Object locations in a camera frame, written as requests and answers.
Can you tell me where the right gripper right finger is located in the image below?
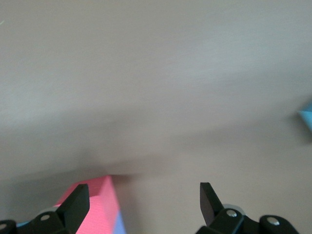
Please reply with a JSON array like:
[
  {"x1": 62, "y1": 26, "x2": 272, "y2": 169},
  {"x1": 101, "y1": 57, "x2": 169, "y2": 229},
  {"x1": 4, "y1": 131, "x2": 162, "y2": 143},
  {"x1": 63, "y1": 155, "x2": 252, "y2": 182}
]
[{"x1": 196, "y1": 182, "x2": 299, "y2": 234}]

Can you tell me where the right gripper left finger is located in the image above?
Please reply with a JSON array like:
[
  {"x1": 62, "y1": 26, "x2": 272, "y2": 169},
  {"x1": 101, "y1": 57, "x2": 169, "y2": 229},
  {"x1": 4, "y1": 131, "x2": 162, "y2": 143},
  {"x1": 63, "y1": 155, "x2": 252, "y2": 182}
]
[{"x1": 0, "y1": 183, "x2": 91, "y2": 234}]

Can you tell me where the red foam cube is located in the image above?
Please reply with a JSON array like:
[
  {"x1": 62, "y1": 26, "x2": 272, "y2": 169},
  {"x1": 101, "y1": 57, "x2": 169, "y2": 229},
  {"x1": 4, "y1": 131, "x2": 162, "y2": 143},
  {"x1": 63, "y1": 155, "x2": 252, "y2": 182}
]
[{"x1": 55, "y1": 175, "x2": 122, "y2": 234}]

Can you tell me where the purple foam cube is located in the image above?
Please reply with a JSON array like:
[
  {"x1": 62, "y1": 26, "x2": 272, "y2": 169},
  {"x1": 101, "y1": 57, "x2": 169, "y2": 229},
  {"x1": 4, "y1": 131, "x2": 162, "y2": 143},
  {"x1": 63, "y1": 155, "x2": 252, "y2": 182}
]
[{"x1": 114, "y1": 208, "x2": 128, "y2": 234}]

